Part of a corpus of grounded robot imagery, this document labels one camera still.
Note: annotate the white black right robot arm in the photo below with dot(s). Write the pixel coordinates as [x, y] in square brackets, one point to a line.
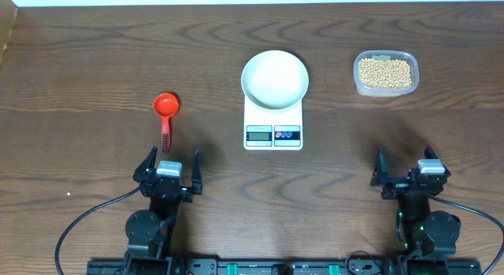
[429, 236]

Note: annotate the white round bowl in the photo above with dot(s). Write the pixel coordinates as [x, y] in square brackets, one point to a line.
[274, 80]

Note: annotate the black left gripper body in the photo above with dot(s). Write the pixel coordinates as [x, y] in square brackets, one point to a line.
[186, 195]

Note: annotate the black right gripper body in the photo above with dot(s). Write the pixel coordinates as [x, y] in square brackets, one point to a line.
[395, 188]

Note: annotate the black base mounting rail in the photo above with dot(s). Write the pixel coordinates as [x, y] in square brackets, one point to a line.
[208, 266]

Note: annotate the yellow soybeans pile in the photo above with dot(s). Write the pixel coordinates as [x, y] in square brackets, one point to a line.
[385, 74]

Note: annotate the white digital kitchen scale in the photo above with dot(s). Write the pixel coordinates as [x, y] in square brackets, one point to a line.
[272, 130]

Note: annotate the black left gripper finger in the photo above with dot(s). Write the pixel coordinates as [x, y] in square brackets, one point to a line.
[196, 176]
[146, 168]

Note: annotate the clear plastic container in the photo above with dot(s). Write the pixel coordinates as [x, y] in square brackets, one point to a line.
[376, 92]

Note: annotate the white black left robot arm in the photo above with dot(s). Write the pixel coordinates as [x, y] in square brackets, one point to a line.
[150, 231]

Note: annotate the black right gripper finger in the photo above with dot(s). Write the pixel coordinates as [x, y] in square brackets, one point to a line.
[429, 153]
[381, 174]

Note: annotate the red plastic measuring scoop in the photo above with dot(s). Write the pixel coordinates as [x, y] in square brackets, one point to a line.
[166, 106]

